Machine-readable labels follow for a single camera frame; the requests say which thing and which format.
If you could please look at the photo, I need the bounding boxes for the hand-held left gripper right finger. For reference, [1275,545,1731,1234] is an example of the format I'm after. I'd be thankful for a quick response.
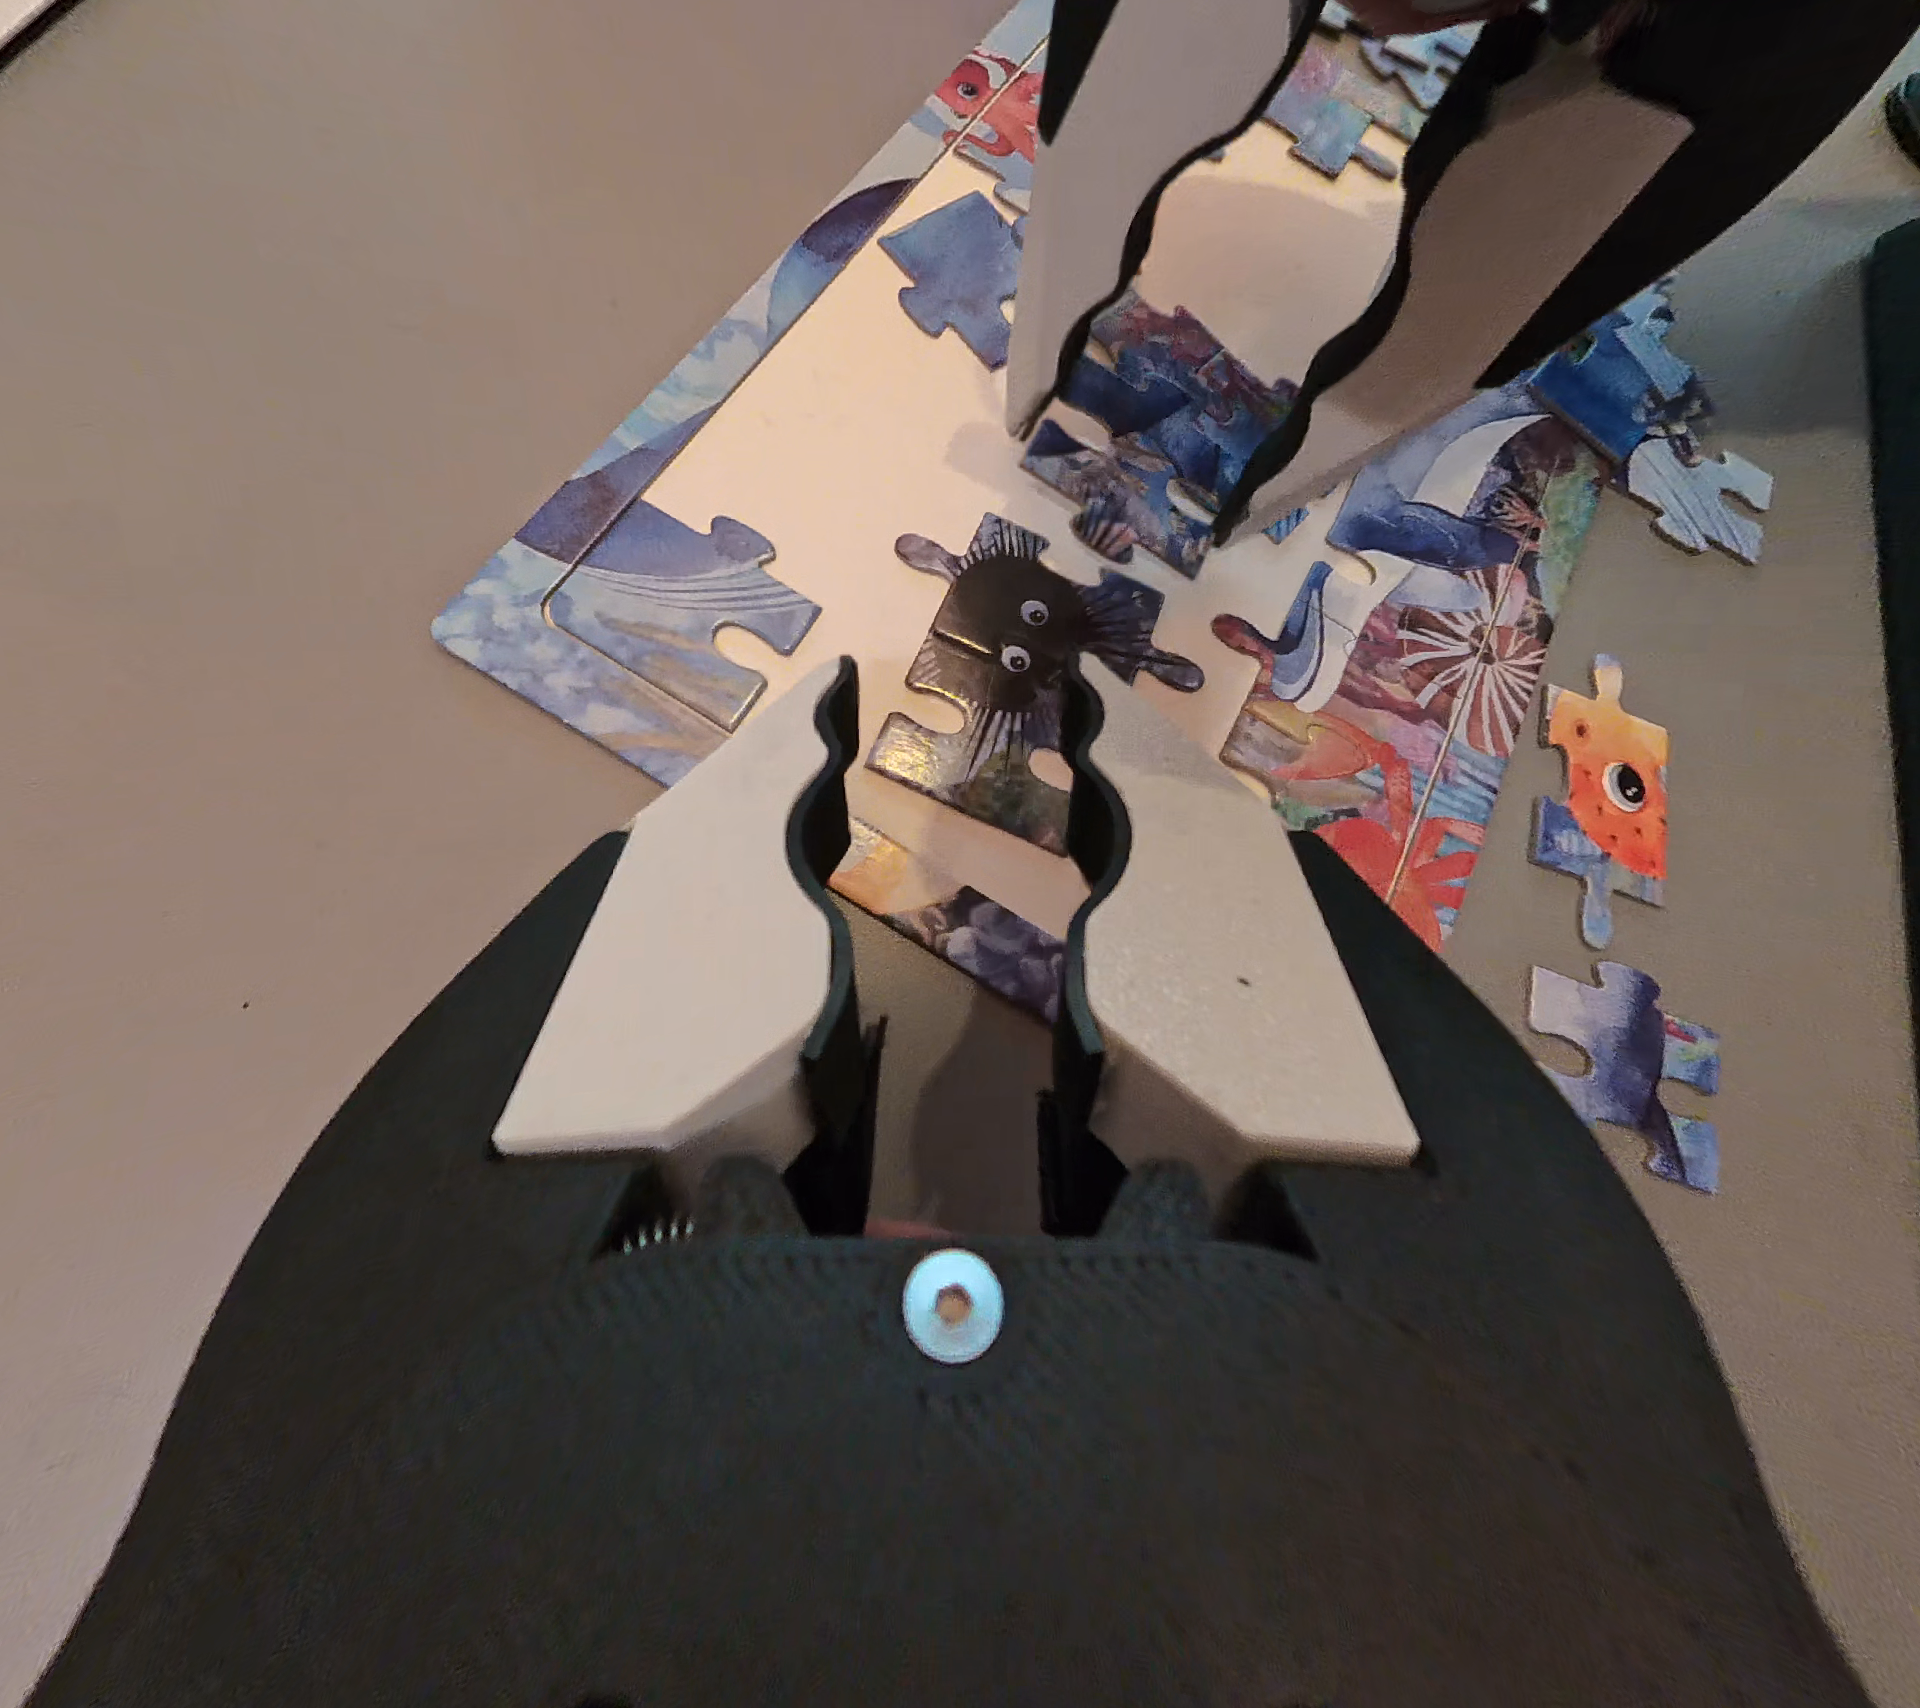
[1039,665,1423,1241]

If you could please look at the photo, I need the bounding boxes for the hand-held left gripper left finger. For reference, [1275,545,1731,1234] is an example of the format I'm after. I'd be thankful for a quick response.
[492,655,890,1241]

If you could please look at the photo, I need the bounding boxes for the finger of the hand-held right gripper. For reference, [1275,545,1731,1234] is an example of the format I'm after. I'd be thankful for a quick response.
[1208,13,1700,548]
[1003,0,1345,442]

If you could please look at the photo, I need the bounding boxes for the small blue puzzle piece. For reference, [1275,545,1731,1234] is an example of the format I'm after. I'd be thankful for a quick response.
[1531,290,1717,468]

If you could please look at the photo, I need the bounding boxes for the solid blue whale puzzle piece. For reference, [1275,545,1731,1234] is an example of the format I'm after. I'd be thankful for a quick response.
[877,191,1031,372]

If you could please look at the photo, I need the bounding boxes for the purple coral puzzle piece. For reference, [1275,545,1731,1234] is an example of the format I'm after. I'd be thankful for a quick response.
[1025,295,1304,581]

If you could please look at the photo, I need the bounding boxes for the black sea urchin puzzle pieces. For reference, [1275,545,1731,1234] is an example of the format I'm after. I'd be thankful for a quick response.
[867,513,1207,859]

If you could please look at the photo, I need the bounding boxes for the ocean jigsaw puzzle board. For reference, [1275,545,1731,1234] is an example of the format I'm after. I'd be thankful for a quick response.
[433,0,1682,1024]

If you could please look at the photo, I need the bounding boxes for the white blue striped puzzle piece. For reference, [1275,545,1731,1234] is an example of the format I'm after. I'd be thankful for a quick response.
[1626,432,1776,568]

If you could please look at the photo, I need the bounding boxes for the blue purple puzzle piece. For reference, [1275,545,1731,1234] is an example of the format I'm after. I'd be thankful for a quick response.
[1528,958,1725,1196]

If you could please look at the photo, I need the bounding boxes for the orange fish puzzle piece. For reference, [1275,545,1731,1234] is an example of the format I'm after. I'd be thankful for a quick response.
[1528,652,1673,953]

